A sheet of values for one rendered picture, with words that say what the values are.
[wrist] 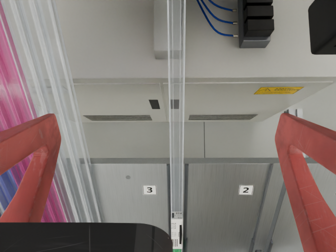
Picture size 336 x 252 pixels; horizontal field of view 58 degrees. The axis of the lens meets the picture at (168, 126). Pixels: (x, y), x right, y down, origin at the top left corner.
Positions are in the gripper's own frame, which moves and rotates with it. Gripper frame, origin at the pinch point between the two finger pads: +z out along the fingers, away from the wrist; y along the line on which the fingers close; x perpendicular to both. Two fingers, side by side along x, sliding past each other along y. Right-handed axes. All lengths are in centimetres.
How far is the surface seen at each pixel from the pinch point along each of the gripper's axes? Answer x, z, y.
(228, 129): 62, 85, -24
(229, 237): 27.4, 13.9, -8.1
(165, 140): 66, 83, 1
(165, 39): 11.4, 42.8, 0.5
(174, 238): 26.1, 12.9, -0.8
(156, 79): 19.1, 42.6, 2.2
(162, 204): 21.2, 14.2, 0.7
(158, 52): 13.6, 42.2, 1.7
